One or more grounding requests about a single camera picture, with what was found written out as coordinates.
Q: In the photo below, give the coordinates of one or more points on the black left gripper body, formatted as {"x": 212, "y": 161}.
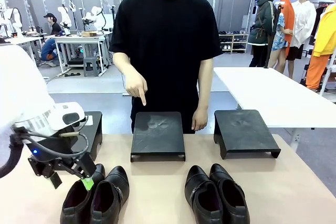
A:
{"x": 50, "y": 153}

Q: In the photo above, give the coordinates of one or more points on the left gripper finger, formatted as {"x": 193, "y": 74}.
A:
{"x": 85, "y": 167}
{"x": 55, "y": 180}

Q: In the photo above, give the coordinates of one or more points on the black leather ankle shoe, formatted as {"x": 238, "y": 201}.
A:
{"x": 71, "y": 208}
{"x": 110, "y": 200}

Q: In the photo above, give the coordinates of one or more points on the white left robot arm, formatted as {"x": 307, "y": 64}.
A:
{"x": 21, "y": 82}

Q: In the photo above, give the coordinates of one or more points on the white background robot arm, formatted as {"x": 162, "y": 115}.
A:
{"x": 65, "y": 20}
{"x": 13, "y": 22}
{"x": 94, "y": 18}

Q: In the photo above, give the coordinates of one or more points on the person's right forearm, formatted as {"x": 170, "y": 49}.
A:
{"x": 124, "y": 64}

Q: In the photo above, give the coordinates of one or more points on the person's left forearm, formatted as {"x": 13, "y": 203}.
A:
{"x": 204, "y": 85}

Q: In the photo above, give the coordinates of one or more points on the black shoe stand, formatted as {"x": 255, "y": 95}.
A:
{"x": 157, "y": 134}
{"x": 244, "y": 132}
{"x": 95, "y": 132}

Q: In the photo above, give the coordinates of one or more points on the person in blue jacket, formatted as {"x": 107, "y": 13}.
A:
{"x": 50, "y": 51}

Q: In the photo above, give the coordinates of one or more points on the person with black cap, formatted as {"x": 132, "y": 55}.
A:
{"x": 53, "y": 24}

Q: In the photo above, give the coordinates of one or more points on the person in black t-shirt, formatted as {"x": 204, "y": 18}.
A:
{"x": 165, "y": 37}

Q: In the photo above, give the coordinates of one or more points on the person's right hand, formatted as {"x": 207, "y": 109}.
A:
{"x": 136, "y": 86}

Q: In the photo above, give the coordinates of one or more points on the person's left hand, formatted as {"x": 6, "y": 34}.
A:
{"x": 200, "y": 120}

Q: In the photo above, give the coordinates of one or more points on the grey plastic stool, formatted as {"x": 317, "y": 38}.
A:
{"x": 92, "y": 65}

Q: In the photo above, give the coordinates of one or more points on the white workbench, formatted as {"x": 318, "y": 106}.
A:
{"x": 23, "y": 40}

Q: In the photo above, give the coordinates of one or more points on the white background desk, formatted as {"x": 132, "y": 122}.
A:
{"x": 78, "y": 39}

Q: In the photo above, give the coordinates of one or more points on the cardboard box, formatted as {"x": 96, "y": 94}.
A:
{"x": 89, "y": 34}

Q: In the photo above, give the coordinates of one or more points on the wooden shoe rack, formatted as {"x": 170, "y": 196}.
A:
{"x": 233, "y": 41}

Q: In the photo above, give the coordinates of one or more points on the white side table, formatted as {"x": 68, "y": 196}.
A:
{"x": 275, "y": 95}

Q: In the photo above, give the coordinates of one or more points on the mannequin in green jacket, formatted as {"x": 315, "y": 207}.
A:
{"x": 262, "y": 22}

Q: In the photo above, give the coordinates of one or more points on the mannequin in orange shirt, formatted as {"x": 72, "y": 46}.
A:
{"x": 287, "y": 19}

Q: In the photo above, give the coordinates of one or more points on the mannequin in white shirt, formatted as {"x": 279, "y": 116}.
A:
{"x": 304, "y": 22}

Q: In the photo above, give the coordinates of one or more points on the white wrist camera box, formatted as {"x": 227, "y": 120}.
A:
{"x": 68, "y": 110}

